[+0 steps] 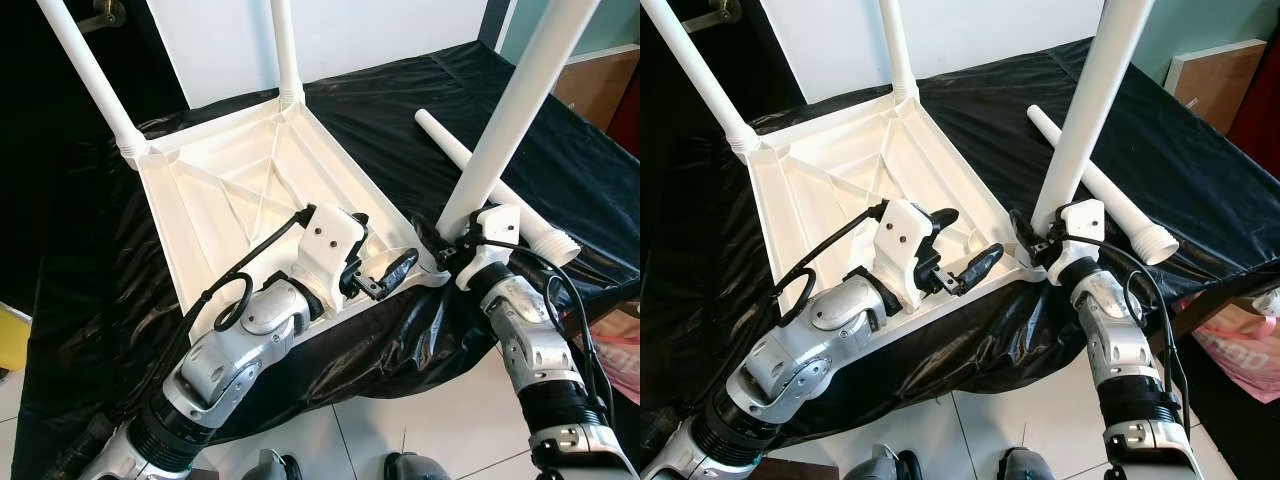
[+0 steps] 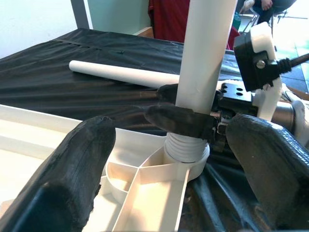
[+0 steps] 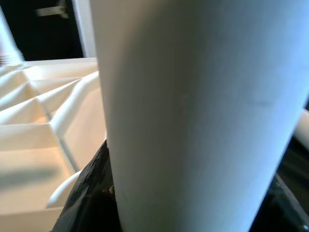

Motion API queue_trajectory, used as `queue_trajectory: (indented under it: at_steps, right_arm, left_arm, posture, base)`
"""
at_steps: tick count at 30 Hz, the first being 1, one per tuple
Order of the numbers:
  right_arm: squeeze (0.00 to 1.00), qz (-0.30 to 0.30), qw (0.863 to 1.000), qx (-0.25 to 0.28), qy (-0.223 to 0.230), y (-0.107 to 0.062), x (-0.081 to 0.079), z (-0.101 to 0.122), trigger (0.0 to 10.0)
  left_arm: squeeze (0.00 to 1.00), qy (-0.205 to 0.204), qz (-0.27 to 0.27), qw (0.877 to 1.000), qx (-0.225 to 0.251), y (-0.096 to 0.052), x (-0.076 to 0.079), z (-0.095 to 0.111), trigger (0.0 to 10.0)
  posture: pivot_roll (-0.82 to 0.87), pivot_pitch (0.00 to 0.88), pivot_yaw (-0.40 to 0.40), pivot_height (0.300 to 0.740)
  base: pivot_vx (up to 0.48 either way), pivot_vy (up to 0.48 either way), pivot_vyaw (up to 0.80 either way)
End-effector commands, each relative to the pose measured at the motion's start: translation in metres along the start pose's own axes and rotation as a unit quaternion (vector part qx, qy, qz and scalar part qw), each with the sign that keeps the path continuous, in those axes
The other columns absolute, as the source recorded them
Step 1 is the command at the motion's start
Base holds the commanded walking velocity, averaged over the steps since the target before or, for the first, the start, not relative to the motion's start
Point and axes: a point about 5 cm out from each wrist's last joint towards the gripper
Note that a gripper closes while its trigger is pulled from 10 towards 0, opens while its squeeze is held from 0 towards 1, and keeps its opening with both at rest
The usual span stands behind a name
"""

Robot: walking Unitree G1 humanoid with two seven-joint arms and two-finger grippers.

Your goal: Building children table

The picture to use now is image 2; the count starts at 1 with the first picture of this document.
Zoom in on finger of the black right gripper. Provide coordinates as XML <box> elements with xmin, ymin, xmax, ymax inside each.
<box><xmin>144</xmin><ymin>103</ymin><xmax>219</xmax><ymax>141</ymax></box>
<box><xmin>156</xmin><ymin>83</ymin><xmax>181</xmax><ymax>107</ymax></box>

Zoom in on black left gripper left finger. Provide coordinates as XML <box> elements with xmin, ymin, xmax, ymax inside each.
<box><xmin>0</xmin><ymin>115</ymin><xmax>116</xmax><ymax>232</ymax></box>

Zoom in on red hanging garment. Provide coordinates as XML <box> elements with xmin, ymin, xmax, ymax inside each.
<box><xmin>147</xmin><ymin>0</ymin><xmax>242</xmax><ymax>50</ymax></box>

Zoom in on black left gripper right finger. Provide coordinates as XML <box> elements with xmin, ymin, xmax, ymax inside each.
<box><xmin>225</xmin><ymin>114</ymin><xmax>309</xmax><ymax>232</ymax></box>

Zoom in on white plastic table top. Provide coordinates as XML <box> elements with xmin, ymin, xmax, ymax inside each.
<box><xmin>0</xmin><ymin>103</ymin><xmax>211</xmax><ymax>232</ymax></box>

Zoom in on seated person dark trousers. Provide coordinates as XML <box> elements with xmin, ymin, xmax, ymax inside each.
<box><xmin>251</xmin><ymin>0</ymin><xmax>299</xmax><ymax>25</ymax></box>

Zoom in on white plastic table leg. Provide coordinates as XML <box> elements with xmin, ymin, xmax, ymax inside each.
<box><xmin>69</xmin><ymin>60</ymin><xmax>181</xmax><ymax>89</ymax></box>
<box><xmin>165</xmin><ymin>0</ymin><xmax>239</xmax><ymax>163</ymax></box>

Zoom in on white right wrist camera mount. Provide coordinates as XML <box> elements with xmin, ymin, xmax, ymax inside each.
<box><xmin>233</xmin><ymin>21</ymin><xmax>283</xmax><ymax>121</ymax></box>

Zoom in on black plastic cover sheet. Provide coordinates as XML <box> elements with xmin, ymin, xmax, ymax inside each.
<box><xmin>0</xmin><ymin>28</ymin><xmax>309</xmax><ymax>232</ymax></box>

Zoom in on brown wooden cabinet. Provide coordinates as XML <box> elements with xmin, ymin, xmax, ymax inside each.
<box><xmin>132</xmin><ymin>26</ymin><xmax>155</xmax><ymax>39</ymax></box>

